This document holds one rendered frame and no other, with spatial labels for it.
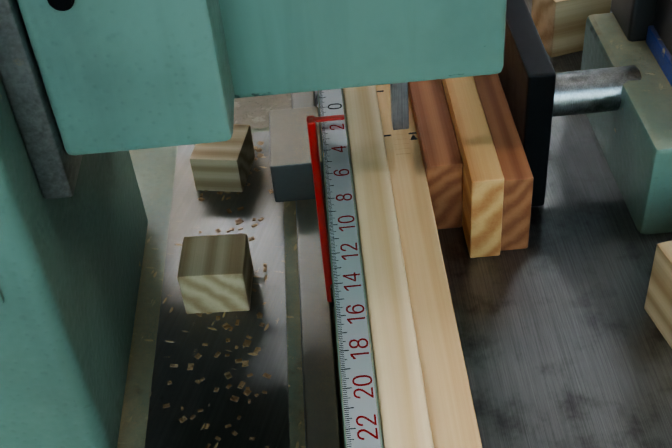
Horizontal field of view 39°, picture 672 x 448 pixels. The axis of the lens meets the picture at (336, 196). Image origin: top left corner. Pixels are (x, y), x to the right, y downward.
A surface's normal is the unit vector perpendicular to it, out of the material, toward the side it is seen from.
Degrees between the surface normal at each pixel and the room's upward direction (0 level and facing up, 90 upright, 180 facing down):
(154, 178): 0
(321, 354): 0
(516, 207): 90
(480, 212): 90
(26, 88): 90
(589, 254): 0
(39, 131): 90
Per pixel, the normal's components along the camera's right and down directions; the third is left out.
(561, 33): 0.28, 0.61
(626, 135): -1.00, 0.09
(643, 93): -0.07, -0.76
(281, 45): 0.06, 0.64
